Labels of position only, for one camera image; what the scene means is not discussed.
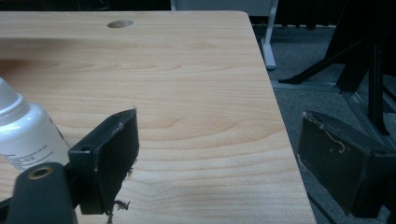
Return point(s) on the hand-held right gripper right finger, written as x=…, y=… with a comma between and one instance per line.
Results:
x=336, y=161

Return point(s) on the black metal stand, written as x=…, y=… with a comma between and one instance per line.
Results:
x=358, y=62

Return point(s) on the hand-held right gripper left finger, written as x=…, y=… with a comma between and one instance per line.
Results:
x=104, y=161

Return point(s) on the white table leg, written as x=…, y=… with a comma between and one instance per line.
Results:
x=269, y=37

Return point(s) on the white plastic bottle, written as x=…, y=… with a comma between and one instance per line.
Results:
x=26, y=137

